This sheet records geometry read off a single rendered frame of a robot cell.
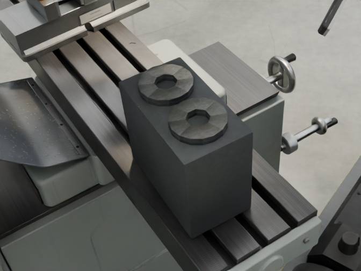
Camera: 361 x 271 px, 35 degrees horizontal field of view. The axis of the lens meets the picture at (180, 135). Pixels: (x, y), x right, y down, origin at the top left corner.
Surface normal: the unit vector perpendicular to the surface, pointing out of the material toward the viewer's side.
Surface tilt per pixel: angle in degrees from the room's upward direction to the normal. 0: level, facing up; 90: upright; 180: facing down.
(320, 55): 0
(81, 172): 90
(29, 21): 0
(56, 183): 90
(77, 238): 90
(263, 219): 0
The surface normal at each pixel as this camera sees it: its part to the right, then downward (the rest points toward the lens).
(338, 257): -0.07, -0.69
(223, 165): 0.50, 0.60
